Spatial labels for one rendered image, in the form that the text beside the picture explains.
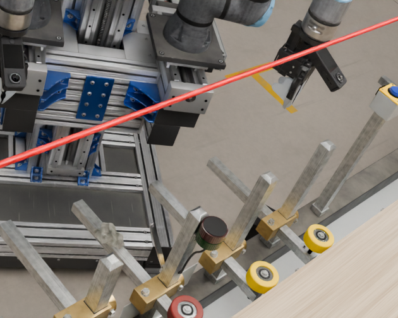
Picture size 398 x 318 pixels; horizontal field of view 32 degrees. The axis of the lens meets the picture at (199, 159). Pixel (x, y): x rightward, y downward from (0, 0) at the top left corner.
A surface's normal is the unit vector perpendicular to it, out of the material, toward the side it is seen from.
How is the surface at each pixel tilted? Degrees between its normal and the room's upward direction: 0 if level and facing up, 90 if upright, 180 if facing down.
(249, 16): 97
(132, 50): 0
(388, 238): 0
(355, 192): 0
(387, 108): 90
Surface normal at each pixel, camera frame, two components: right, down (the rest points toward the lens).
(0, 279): 0.31, -0.69
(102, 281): -0.69, 0.32
